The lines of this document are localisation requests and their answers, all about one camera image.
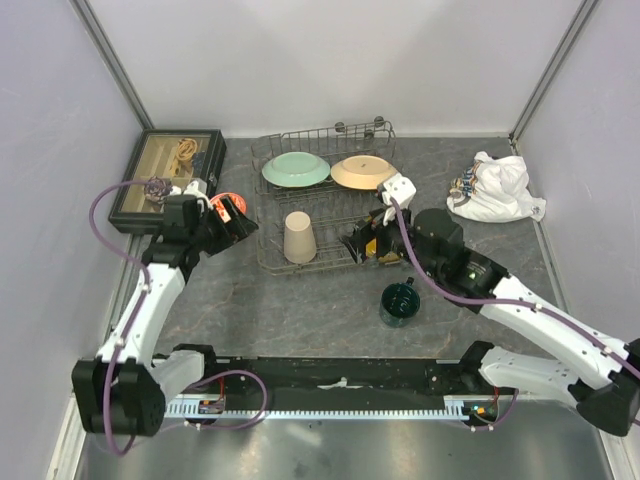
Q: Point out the red patterned small bowl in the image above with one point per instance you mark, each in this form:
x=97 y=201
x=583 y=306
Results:
x=236 y=199

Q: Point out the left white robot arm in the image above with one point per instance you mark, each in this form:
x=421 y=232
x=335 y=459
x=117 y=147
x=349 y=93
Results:
x=121 y=391

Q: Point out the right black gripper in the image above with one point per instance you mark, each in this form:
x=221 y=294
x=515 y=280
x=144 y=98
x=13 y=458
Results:
x=356 y=239

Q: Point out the grey slotted cable duct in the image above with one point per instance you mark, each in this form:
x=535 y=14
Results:
x=197 y=409

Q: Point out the beige paper cup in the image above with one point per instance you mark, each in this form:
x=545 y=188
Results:
x=299 y=241

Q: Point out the black glass-lid jewelry box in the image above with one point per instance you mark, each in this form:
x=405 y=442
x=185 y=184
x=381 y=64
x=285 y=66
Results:
x=165 y=161

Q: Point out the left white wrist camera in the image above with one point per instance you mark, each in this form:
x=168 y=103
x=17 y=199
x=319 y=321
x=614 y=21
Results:
x=197 y=188

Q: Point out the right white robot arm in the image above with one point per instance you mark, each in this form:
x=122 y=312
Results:
x=592 y=372

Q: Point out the grey wire dish rack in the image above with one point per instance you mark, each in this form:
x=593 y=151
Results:
x=334 y=210

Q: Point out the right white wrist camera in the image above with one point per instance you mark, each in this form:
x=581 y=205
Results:
x=397 y=189

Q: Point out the yellow patterned plate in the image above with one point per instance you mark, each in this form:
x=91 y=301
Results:
x=371 y=253

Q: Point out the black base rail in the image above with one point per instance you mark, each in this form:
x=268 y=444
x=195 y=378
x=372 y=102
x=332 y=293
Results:
x=296 y=383

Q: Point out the dark green mug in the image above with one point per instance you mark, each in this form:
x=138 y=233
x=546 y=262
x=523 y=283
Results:
x=399 y=304

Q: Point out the crumpled white printed cloth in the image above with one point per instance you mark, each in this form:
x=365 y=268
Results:
x=494 y=190

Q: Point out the mint green plate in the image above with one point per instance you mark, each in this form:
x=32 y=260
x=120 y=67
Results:
x=296 y=170

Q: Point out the beige bird plate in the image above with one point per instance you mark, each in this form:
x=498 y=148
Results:
x=362 y=172

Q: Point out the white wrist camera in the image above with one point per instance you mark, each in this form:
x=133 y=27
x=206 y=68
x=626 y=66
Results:
x=197 y=188
x=397 y=189

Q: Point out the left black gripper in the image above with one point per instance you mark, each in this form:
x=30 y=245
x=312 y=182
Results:
x=238 y=227

